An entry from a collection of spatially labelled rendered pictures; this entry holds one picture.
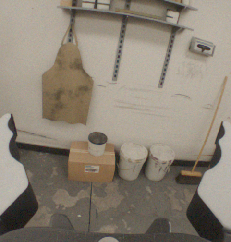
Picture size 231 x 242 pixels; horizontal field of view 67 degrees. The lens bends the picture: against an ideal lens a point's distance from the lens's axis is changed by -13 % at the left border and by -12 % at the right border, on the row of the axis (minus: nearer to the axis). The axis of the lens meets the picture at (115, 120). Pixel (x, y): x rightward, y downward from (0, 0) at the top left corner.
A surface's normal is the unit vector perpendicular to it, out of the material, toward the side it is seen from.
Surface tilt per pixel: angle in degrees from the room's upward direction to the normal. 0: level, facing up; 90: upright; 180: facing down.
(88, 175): 91
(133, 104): 90
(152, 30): 90
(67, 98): 89
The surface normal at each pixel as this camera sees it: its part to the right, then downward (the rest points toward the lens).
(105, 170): 0.11, 0.52
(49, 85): -0.10, 0.46
